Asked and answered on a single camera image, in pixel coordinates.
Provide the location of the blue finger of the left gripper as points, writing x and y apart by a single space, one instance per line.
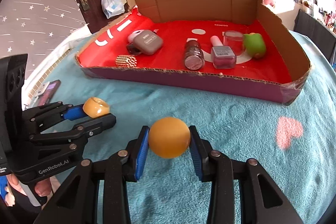
40 118

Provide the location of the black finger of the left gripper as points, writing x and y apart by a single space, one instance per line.
84 129

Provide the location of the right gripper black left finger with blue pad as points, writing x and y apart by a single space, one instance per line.
76 200

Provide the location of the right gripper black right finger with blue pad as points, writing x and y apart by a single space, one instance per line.
261 200

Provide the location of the orange round soap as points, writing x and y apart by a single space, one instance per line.
95 107
169 137

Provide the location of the small pink round device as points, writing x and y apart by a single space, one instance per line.
135 36

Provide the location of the taupe square bottle black cap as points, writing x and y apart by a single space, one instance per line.
148 45

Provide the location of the glitter nail polish red cap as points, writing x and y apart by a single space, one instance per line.
193 56

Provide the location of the pink cap nail polish bottle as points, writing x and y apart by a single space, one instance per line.
222 56

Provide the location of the green frog hood toy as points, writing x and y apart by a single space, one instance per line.
254 45

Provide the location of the clear plastic cup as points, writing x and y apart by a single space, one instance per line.
234 40

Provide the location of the person's left hand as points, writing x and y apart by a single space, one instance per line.
42 188

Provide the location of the smartphone on blanket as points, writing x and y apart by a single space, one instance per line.
46 92

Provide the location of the white plastic bag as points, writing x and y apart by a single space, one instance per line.
112 8

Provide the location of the red lined cardboard box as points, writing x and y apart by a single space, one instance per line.
279 76

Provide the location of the grey covered side table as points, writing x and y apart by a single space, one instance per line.
319 34

